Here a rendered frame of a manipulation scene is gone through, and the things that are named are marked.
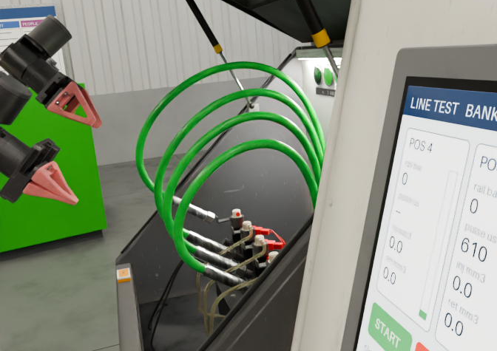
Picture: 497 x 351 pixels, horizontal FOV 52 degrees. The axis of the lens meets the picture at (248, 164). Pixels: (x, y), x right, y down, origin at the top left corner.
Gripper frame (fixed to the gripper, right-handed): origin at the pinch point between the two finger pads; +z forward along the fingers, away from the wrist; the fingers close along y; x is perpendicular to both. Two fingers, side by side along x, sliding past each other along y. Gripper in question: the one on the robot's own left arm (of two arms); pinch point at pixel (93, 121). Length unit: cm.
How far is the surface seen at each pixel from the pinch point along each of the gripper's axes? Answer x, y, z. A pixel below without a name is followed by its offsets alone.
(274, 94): -24.7, -6.5, 22.5
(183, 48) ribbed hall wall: -115, 635, -141
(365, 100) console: -24, -40, 32
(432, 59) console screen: -27, -52, 32
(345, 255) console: -10, -39, 41
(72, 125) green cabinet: 37, 310, -93
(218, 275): 3.9, -18.8, 34.2
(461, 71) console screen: -27, -56, 34
